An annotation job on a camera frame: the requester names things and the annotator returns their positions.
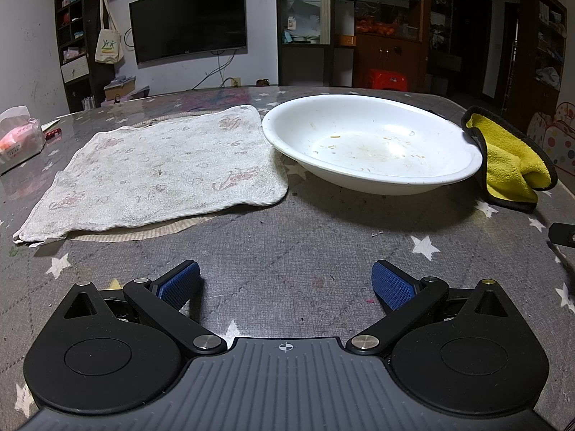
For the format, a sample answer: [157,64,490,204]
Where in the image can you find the cream tote bag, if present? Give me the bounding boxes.
[94,0,125,64]

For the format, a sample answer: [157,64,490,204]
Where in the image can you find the dark glass-door cabinet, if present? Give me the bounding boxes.
[276,0,335,86]

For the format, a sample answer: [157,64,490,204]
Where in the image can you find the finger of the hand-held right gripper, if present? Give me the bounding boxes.
[549,222,575,249]

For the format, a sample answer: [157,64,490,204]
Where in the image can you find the yellow and grey cleaning cloth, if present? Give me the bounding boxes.
[461,105,558,213]

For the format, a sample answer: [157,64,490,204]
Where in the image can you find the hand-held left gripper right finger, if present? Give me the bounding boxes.
[348,259,517,355]

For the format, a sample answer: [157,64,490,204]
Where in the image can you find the cardboard box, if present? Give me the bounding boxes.
[104,76,151,100]

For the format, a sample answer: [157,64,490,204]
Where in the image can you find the black open shelf unit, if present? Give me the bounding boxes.
[55,0,109,112]

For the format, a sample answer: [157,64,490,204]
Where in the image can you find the dark wooden bookshelf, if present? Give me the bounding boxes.
[521,0,569,113]

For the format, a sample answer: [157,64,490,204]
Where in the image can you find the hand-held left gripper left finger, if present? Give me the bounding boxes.
[58,259,227,356]

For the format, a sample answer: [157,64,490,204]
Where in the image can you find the white patterned towel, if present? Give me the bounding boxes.
[13,105,289,245]

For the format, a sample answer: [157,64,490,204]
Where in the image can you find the wooden display cabinet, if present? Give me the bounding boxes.
[332,0,427,91]

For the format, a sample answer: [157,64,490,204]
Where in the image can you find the black flat television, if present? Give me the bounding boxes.
[129,0,249,65]

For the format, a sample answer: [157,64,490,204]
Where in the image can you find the pink tissue pack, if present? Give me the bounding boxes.
[0,105,47,175]

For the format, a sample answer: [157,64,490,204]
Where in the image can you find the white bowl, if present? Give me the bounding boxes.
[261,94,483,196]

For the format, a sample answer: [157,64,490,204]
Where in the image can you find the dark wooden door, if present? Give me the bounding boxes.
[450,0,493,99]

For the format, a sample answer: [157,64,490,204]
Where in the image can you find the polka-dot play tent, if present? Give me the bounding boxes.
[525,101,575,178]

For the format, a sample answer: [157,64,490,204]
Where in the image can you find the red plastic stool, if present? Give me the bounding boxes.
[367,69,409,92]

